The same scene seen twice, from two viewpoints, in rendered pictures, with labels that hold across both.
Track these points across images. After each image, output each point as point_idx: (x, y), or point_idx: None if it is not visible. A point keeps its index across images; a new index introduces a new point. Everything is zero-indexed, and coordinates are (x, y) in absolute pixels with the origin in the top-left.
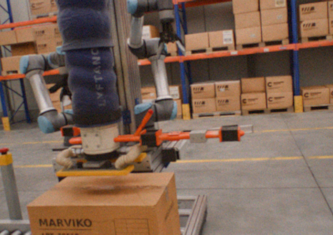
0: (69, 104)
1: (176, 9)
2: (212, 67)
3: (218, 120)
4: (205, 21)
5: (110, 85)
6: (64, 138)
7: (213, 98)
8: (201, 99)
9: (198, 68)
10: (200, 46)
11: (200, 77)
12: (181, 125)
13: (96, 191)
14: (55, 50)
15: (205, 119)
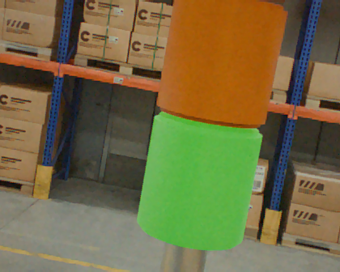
0: (1, 137)
1: (319, 2)
2: (328, 133)
3: None
4: None
5: None
6: (0, 237)
7: None
8: (312, 208)
9: (297, 127)
10: None
11: (296, 147)
12: (272, 265)
13: None
14: (2, 6)
15: (315, 259)
